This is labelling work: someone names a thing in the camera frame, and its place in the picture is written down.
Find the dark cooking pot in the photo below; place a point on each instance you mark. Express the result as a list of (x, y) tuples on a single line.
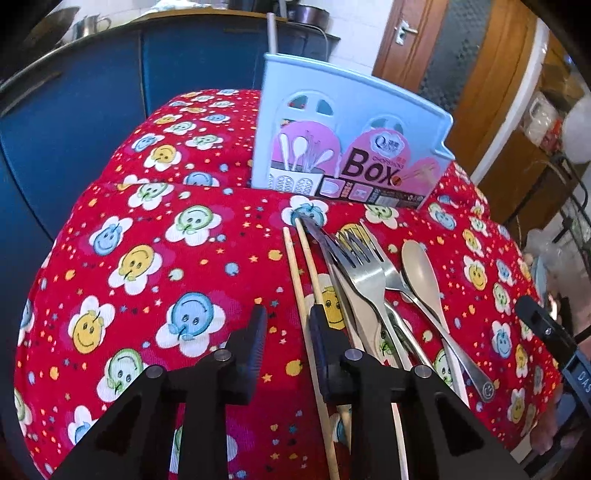
[(309, 14)]

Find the black metal rack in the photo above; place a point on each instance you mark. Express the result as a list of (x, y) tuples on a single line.
[(572, 203)]

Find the white plastic bag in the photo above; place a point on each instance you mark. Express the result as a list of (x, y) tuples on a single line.
[(577, 129)]

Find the steel wok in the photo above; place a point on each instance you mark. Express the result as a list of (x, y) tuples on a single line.
[(53, 25)]

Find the wooden door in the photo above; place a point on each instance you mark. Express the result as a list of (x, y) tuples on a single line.
[(461, 55)]

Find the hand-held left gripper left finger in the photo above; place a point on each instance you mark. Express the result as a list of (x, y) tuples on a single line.
[(256, 344)]

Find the white pipe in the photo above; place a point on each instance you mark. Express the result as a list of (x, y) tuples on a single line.
[(273, 34)]

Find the blue cabinet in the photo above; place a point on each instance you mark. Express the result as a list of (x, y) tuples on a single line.
[(69, 138)]

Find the light blue utensil holder box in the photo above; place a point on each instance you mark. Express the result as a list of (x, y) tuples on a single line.
[(351, 101)]

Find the person's right hand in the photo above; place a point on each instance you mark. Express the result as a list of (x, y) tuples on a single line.
[(547, 429)]

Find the wooden chopstick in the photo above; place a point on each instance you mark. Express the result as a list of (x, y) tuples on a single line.
[(308, 263), (295, 286)]

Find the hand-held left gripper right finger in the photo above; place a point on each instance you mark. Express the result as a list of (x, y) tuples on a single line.
[(318, 344)]

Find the red smiley flower tablecloth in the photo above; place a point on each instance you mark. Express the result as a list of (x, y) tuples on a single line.
[(138, 207)]

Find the cream spoon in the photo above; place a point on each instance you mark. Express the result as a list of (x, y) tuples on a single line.
[(418, 267)]

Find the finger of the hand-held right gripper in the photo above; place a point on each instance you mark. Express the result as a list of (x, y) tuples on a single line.
[(540, 321)]

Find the large steel fork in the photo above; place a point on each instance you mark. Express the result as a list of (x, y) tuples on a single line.
[(364, 281)]

